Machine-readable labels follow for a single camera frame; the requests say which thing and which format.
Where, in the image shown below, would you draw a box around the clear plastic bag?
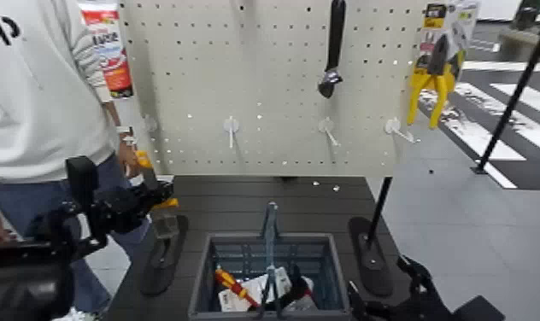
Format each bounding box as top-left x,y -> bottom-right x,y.
283,295 -> 320,313

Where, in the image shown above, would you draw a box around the white card package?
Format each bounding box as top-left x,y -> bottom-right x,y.
218,266 -> 293,313

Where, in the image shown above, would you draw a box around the grey teal lattice crate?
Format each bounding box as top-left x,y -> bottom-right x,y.
188,201 -> 353,321

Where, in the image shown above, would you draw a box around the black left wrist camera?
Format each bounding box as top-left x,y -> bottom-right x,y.
65,155 -> 98,211

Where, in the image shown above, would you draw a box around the white wristwatch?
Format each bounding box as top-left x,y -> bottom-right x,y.
114,125 -> 134,145

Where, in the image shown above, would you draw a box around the beige perforated pegboard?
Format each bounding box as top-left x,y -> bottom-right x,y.
117,0 -> 437,178

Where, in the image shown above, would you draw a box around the red yellow screwdriver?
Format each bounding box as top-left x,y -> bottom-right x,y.
214,267 -> 260,309

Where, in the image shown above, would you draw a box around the person white sweatshirt blue jeans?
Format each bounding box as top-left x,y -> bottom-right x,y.
0,0 -> 156,315

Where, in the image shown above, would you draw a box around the black red handled tool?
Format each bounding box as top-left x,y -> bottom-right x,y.
276,264 -> 316,310

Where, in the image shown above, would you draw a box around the black tripod pole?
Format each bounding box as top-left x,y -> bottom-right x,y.
471,9 -> 540,176

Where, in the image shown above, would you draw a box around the beige low platform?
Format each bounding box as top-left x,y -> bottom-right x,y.
498,26 -> 540,64

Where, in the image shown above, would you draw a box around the dark background object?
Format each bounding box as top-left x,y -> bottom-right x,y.
512,0 -> 540,32

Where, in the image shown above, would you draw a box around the black handled adjustable wrench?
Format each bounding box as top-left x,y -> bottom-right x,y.
316,0 -> 347,100

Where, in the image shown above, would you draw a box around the white pegboard hook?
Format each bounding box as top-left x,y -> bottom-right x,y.
384,117 -> 421,144
318,117 -> 342,148
222,115 -> 241,150

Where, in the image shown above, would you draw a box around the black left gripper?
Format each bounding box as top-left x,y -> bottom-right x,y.
89,178 -> 175,237

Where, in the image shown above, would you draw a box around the yellow pliers in card package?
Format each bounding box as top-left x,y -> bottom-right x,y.
406,0 -> 482,131

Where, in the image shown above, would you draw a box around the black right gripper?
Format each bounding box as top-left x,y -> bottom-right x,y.
346,254 -> 454,321

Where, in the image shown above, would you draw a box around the person's left forearm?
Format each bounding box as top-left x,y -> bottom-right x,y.
103,99 -> 127,131

